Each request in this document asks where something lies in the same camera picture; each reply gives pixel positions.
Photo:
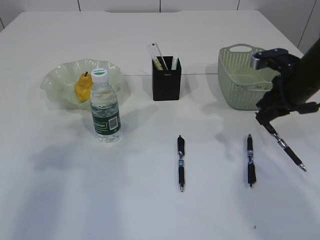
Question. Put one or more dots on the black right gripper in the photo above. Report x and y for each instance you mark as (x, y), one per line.
(275, 104)

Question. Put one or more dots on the black pen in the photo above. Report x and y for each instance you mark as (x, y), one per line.
(181, 154)
(251, 173)
(285, 147)

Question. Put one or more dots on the yellow white waste paper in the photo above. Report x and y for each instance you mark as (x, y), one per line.
(264, 85)

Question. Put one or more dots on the teal utility knife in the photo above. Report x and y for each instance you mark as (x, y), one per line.
(174, 62)

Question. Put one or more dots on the yellow utility knife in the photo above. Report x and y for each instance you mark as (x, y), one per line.
(157, 64)

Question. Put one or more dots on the clear plastic ruler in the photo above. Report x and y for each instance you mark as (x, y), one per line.
(155, 52)

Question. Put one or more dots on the clear water bottle green label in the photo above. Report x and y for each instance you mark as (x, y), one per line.
(104, 108)

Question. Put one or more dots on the yellow pear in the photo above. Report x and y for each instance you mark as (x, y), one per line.
(83, 87)

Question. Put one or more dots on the blue black right robot arm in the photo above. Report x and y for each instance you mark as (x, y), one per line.
(297, 81)

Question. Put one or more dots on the green plastic woven basket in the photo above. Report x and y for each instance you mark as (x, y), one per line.
(237, 79)

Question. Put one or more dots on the black pen under ruler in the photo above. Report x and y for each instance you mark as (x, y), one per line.
(181, 154)

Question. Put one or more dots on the black square pen holder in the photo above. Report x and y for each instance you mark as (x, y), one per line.
(166, 84)

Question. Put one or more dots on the pale green wavy glass plate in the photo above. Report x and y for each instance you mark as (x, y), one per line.
(59, 83)

